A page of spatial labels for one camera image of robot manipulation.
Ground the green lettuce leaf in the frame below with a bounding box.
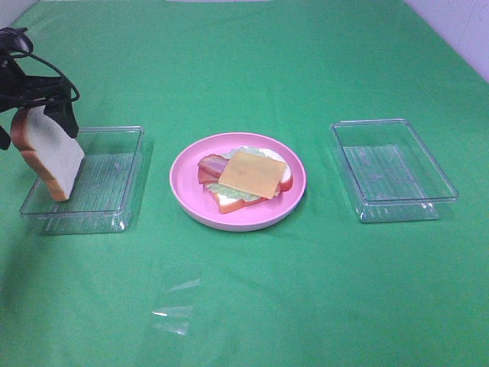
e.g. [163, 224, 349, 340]
[198, 146, 290, 202]

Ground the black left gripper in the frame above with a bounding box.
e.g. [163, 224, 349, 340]
[0, 60, 79, 150]

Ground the black cable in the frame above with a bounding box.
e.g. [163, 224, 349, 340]
[0, 26, 81, 104]

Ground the right clear plastic tray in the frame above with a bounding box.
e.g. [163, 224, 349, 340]
[331, 119, 459, 223]

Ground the pink round plate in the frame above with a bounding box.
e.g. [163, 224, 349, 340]
[170, 132, 307, 232]

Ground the bacon strip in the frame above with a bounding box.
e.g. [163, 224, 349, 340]
[198, 154, 229, 178]
[197, 167, 222, 184]

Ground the clear plastic tray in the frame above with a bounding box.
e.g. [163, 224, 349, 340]
[20, 126, 151, 235]
[331, 119, 459, 223]

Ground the green tablecloth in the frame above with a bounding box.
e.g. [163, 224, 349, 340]
[1, 1, 488, 366]

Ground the bread slice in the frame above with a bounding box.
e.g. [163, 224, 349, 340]
[203, 146, 293, 214]
[11, 106, 85, 202]

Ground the clear plastic film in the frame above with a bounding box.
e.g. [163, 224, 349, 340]
[151, 263, 202, 336]

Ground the left clear plastic tray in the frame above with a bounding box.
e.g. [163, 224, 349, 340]
[20, 126, 151, 235]

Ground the yellow cheese slice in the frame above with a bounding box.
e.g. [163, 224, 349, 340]
[218, 151, 287, 200]

